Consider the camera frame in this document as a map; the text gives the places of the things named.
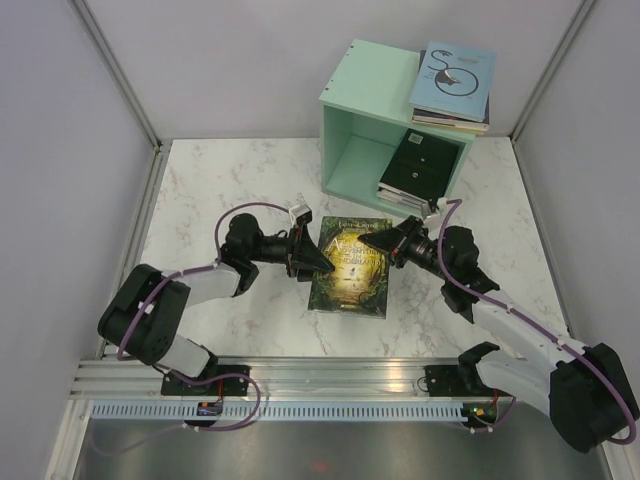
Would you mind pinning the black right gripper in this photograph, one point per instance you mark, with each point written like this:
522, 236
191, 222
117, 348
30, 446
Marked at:
396, 237

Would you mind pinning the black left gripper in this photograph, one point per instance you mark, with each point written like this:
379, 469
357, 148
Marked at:
301, 249

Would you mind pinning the navy blue book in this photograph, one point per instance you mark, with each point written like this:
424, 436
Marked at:
382, 186

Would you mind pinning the green forest cover book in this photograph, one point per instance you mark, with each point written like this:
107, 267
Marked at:
358, 285

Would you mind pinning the black book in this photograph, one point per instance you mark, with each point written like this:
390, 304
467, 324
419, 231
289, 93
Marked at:
421, 166

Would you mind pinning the dark purple galaxy book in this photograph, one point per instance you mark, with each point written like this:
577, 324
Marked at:
485, 110

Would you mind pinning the light blue SO book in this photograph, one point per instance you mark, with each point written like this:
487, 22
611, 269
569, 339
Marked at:
452, 80

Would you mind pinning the teal ocean cover book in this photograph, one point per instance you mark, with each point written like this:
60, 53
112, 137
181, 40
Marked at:
391, 197

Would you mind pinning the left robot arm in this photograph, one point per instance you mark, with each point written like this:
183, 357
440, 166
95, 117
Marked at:
143, 318

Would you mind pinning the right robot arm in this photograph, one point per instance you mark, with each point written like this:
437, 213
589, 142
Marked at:
583, 390

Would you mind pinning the mint green open cabinet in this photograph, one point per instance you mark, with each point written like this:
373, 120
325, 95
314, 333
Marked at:
365, 113

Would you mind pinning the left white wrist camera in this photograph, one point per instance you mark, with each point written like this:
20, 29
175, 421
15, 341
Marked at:
300, 215

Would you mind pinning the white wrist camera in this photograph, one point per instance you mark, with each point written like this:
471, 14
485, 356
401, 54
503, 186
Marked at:
300, 215
433, 207

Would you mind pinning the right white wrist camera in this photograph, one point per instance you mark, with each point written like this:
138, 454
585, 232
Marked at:
433, 207

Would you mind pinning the aluminium rail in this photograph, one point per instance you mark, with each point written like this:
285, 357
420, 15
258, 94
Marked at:
279, 378

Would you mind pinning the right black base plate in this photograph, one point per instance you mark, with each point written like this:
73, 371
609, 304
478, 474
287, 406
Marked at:
452, 380

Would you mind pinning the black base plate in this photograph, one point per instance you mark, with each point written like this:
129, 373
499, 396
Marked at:
452, 380
230, 386

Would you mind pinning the white slotted cable duct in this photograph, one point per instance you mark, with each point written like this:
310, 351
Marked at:
237, 410

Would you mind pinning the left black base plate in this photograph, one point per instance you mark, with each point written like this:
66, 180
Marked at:
230, 386

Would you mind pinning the left aluminium corner post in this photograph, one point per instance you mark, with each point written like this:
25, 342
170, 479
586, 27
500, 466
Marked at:
108, 57

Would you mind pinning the aluminium corner post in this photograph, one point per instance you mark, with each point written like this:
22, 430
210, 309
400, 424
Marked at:
561, 51
108, 57

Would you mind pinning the right aluminium corner post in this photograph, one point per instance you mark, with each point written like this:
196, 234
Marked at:
561, 51

